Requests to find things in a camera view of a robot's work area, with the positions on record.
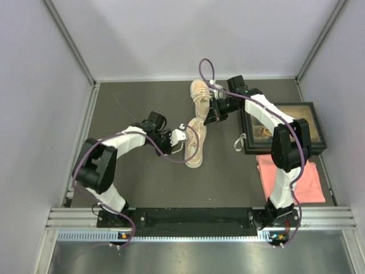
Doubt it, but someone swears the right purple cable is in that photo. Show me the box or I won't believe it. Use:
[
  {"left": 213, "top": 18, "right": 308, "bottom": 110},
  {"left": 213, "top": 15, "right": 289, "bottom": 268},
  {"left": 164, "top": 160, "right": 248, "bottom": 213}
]
[{"left": 198, "top": 58, "right": 305, "bottom": 248}]

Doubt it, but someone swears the dark framed display box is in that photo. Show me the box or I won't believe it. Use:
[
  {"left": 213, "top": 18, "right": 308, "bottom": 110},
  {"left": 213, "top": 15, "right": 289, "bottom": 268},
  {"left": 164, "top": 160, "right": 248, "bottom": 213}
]
[{"left": 241, "top": 101, "right": 328, "bottom": 156}]

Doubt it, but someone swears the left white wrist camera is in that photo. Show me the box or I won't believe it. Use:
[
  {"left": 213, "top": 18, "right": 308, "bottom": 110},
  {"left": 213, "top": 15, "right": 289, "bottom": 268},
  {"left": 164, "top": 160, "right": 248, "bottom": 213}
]
[{"left": 169, "top": 123, "right": 188, "bottom": 147}]

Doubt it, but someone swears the white ribbon loop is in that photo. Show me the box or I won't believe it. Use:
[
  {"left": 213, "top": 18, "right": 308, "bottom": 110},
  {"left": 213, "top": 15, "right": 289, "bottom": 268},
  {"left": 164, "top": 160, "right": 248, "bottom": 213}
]
[{"left": 233, "top": 133, "right": 246, "bottom": 152}]

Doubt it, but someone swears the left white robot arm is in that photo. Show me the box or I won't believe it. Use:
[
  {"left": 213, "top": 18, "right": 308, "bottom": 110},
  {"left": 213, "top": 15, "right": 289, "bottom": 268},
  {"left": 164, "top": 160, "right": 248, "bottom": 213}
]
[{"left": 72, "top": 111, "right": 186, "bottom": 227}]

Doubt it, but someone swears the beige lace sneaker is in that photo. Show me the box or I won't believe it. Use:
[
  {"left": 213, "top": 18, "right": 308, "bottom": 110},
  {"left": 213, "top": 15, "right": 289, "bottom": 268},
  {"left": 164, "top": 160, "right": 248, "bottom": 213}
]
[
  {"left": 184, "top": 118, "right": 207, "bottom": 168},
  {"left": 190, "top": 79, "right": 212, "bottom": 120}
]

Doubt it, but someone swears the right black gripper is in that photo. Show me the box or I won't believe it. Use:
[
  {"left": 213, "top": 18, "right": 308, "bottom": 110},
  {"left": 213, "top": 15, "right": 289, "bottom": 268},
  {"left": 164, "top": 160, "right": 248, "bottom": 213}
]
[{"left": 204, "top": 97, "right": 240, "bottom": 127}]

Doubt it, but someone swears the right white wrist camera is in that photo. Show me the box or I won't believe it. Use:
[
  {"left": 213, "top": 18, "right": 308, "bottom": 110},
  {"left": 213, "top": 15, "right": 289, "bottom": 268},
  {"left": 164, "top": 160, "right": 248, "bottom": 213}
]
[{"left": 208, "top": 79, "right": 223, "bottom": 91}]

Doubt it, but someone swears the white shoelace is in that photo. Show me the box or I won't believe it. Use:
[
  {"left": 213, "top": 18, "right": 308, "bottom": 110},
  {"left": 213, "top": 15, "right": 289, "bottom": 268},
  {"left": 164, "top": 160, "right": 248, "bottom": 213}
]
[{"left": 172, "top": 127, "right": 201, "bottom": 154}]

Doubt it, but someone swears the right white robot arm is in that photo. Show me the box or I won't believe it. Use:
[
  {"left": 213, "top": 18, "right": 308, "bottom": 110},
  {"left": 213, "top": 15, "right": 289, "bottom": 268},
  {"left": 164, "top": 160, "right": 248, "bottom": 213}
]
[{"left": 204, "top": 75, "right": 312, "bottom": 229}]

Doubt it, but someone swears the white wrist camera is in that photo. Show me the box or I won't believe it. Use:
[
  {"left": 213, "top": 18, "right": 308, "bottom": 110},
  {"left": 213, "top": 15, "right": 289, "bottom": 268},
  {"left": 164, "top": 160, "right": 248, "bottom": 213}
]
[
  {"left": 208, "top": 79, "right": 223, "bottom": 91},
  {"left": 169, "top": 123, "right": 188, "bottom": 147}
]

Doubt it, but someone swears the grey slotted cable duct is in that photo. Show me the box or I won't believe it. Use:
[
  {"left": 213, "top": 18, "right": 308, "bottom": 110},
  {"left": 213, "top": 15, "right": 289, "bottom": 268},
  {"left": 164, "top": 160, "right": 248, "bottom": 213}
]
[{"left": 58, "top": 230, "right": 132, "bottom": 242}]

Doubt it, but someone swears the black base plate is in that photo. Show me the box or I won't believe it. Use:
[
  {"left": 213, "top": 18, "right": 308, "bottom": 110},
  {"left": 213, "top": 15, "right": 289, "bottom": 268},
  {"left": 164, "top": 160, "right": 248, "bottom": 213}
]
[{"left": 96, "top": 207, "right": 303, "bottom": 237}]

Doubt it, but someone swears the pink folded cloth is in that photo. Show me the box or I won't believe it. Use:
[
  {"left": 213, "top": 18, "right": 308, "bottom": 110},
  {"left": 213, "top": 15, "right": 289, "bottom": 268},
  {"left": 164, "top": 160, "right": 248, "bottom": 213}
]
[{"left": 255, "top": 155, "right": 326, "bottom": 204}]

